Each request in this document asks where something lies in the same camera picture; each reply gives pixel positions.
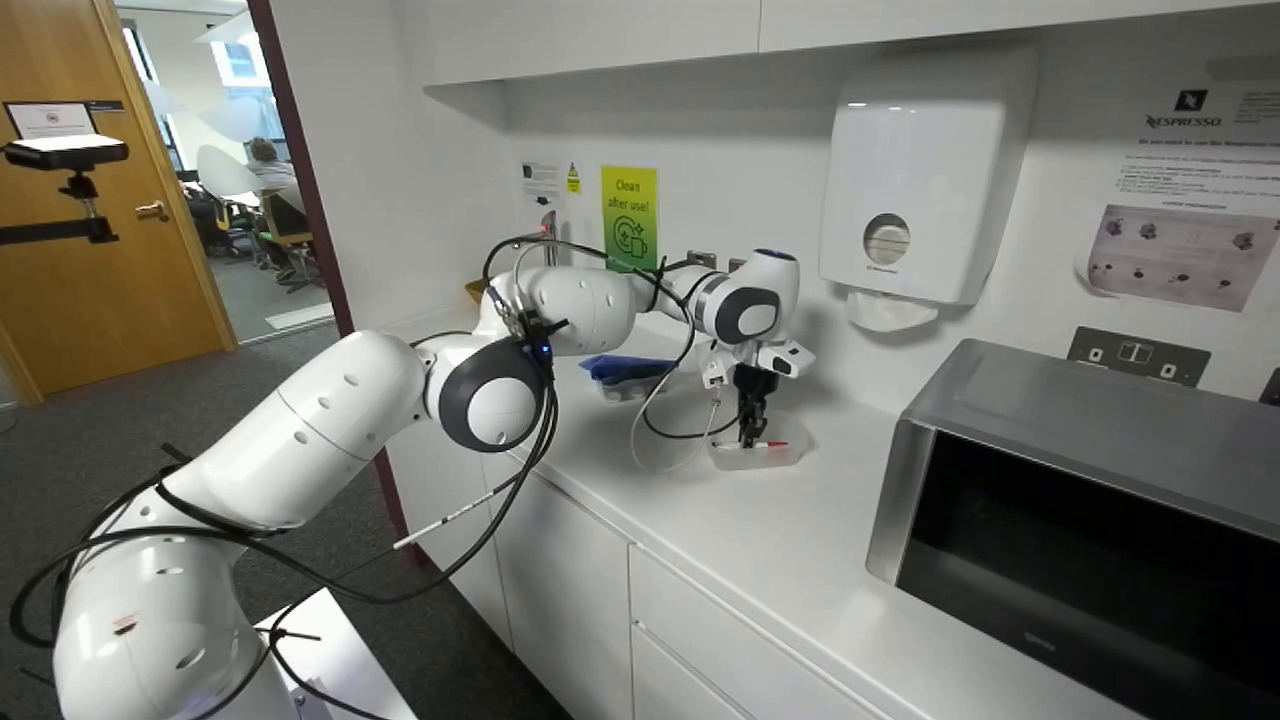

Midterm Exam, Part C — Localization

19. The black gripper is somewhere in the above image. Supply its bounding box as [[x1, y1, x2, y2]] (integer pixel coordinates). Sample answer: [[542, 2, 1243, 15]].
[[729, 361, 781, 450]]

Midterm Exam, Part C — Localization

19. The clear plastic container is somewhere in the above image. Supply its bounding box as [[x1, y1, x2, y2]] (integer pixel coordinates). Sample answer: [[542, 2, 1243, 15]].
[[708, 407, 821, 472]]

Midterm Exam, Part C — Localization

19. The blue cloth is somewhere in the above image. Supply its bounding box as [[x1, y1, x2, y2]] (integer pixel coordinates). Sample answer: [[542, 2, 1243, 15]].
[[577, 348, 688, 405]]

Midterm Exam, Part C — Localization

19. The white lower cabinet front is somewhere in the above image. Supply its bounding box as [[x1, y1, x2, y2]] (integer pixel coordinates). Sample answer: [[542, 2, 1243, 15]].
[[624, 534, 936, 720], [493, 472, 641, 720]]

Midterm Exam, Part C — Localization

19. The green clean after use poster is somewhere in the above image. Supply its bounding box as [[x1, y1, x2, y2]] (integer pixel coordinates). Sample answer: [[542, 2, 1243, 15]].
[[594, 158, 665, 276]]

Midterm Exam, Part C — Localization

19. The chrome water tap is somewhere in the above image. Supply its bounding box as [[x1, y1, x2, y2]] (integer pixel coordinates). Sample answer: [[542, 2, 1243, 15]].
[[534, 200, 565, 273]]

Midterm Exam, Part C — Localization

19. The white paper towel dispenser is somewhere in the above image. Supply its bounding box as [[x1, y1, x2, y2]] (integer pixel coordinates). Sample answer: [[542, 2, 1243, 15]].
[[815, 42, 1038, 336]]

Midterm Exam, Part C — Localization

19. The silver microwave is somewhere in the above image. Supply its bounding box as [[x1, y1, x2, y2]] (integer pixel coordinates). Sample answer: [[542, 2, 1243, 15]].
[[859, 333, 1280, 720]]

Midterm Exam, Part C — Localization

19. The white upper cabinet door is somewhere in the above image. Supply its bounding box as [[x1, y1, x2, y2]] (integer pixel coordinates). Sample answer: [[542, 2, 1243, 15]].
[[756, 0, 1280, 54], [420, 0, 769, 97]]

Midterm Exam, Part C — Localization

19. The white notice with grey pictures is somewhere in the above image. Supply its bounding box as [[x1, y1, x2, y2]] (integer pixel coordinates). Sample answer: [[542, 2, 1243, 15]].
[[1072, 70, 1280, 321]]

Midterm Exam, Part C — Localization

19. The black office chair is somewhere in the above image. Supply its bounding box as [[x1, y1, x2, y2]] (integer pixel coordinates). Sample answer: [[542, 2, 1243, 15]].
[[252, 184, 325, 293]]

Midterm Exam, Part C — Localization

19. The wooden door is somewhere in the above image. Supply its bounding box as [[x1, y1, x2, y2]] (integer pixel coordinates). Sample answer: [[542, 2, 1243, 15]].
[[0, 0, 241, 405]]

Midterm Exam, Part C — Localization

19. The black laptop stand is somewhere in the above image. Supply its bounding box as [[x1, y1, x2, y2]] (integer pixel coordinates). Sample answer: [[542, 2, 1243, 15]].
[[0, 165, 126, 251]]

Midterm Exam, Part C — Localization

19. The open laptop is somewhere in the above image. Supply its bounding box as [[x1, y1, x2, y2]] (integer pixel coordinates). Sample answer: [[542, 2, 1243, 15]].
[[0, 97, 131, 171]]

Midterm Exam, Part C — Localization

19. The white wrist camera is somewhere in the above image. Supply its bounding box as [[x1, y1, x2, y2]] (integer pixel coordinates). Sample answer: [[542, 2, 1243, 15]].
[[744, 336, 815, 387]]

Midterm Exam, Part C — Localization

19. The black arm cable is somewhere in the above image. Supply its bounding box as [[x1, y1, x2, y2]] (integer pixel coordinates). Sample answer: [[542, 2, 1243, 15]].
[[8, 232, 753, 720]]

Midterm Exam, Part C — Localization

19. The dark double wall socket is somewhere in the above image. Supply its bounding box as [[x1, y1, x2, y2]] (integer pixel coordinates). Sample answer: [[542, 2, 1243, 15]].
[[1062, 322, 1215, 390]]

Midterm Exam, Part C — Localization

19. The dark red door frame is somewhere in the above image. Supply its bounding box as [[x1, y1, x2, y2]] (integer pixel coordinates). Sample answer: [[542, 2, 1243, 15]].
[[244, 0, 436, 570]]

